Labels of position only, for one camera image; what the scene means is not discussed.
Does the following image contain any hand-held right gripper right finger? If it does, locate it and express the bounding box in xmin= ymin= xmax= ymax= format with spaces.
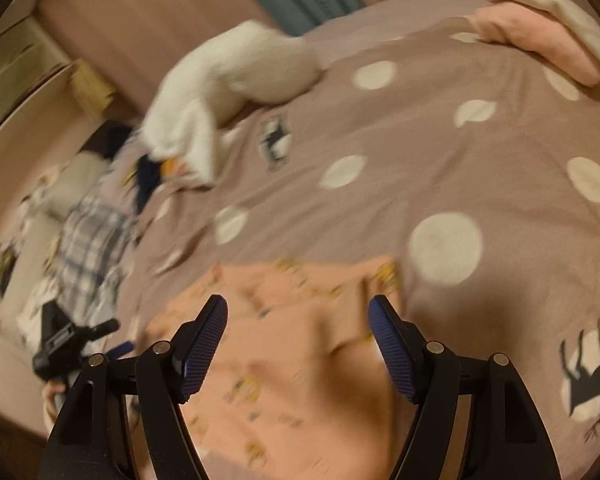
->
xmin=368 ymin=294 xmax=563 ymax=480

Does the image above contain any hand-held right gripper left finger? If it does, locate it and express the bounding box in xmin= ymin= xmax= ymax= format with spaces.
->
xmin=39 ymin=294 xmax=228 ymax=480

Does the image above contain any pink cartoon print shirt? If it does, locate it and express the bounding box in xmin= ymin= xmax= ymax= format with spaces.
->
xmin=144 ymin=255 xmax=407 ymax=480

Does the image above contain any person's left hand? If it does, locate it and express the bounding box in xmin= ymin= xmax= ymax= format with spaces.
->
xmin=42 ymin=375 xmax=73 ymax=431

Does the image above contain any plaid cloth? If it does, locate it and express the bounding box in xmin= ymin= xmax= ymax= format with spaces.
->
xmin=55 ymin=194 xmax=137 ymax=308

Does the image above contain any grey pillow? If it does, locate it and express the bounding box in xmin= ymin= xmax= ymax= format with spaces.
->
xmin=39 ymin=152 xmax=107 ymax=217

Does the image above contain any navy blue cloth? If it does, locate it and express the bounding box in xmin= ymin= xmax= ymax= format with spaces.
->
xmin=132 ymin=155 xmax=167 ymax=212

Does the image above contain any mauve dotted duvet cover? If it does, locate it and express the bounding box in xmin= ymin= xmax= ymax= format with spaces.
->
xmin=100 ymin=0 xmax=600 ymax=480

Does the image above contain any dark pillow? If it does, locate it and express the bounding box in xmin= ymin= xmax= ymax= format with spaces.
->
xmin=80 ymin=122 xmax=138 ymax=161

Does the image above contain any straw tassel hanging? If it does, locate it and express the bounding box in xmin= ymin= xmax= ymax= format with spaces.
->
xmin=70 ymin=59 xmax=117 ymax=112

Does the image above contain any white fluffy blanket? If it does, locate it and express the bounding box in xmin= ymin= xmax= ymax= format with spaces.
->
xmin=140 ymin=20 xmax=327 ymax=190

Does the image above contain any white shelf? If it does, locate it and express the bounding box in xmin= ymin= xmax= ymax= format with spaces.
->
xmin=0 ymin=15 xmax=76 ymax=146

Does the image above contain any folded pink cloth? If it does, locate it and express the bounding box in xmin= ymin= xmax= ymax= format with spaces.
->
xmin=467 ymin=2 xmax=600 ymax=87

